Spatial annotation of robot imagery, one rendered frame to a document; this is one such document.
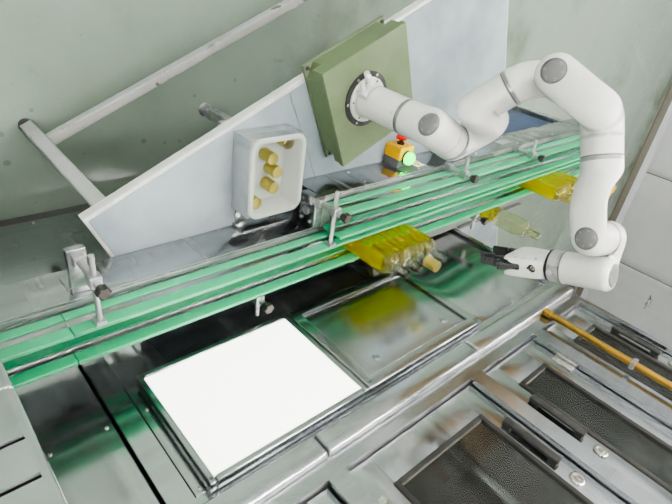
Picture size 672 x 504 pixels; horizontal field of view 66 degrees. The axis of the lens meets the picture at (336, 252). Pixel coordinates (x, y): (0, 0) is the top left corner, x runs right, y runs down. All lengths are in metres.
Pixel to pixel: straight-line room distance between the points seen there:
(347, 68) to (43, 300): 0.91
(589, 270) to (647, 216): 6.23
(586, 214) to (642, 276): 6.51
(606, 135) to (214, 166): 0.91
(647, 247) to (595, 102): 6.41
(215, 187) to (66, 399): 0.61
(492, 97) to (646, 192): 6.16
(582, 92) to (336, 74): 0.60
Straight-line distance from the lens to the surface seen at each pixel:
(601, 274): 1.21
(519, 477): 1.31
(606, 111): 1.17
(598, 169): 1.21
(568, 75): 1.19
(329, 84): 1.41
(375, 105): 1.43
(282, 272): 1.47
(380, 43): 1.50
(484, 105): 1.29
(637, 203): 7.43
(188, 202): 1.39
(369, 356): 1.37
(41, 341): 1.18
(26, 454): 0.75
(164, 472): 1.16
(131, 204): 1.32
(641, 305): 7.80
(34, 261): 1.79
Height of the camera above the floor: 1.85
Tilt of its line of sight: 37 degrees down
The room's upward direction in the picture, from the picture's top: 125 degrees clockwise
